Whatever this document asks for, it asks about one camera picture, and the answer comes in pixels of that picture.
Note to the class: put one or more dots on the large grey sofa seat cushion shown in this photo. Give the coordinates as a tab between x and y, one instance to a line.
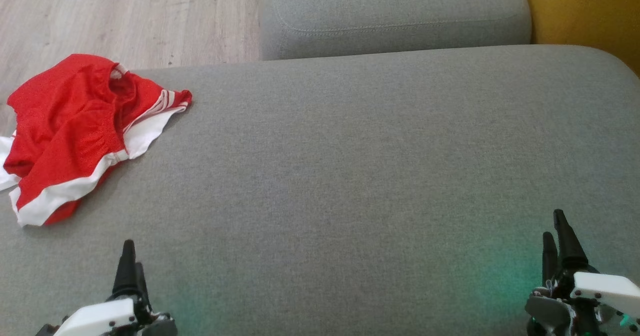
350	176

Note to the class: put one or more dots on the yellow sofa back cushion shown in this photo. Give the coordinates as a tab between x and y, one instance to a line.
585	10

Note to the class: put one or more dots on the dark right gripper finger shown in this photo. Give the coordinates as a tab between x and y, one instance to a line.
570	248
550	258

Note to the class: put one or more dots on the red shirt with white sleeves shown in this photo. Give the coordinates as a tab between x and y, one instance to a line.
147	93

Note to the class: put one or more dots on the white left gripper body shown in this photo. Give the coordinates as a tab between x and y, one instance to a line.
100	318

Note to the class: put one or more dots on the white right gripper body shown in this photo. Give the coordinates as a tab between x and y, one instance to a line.
605	288

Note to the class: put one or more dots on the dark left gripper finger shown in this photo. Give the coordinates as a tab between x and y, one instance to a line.
127	266
143	291

